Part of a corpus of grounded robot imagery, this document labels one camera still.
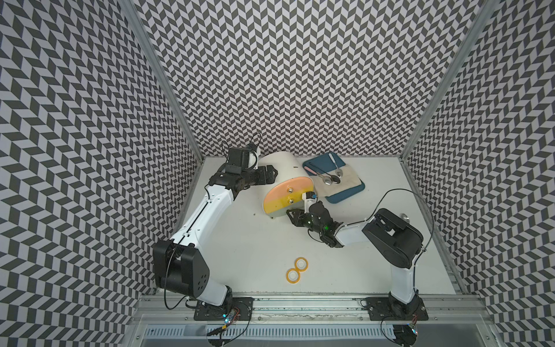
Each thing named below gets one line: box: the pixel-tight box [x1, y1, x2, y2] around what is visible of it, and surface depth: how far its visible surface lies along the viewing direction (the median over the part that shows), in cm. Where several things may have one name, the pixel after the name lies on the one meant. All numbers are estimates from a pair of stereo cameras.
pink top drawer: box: [263, 176, 315, 203], surface depth 80 cm
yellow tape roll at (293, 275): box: [285, 268, 301, 285], surface depth 82 cm
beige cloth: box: [310, 163, 363, 198], surface depth 110 cm
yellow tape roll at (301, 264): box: [294, 256, 309, 272], surface depth 84 cm
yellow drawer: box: [263, 186, 314, 215], surface depth 88 cm
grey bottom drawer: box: [266, 208, 287, 217], surface depth 93 cm
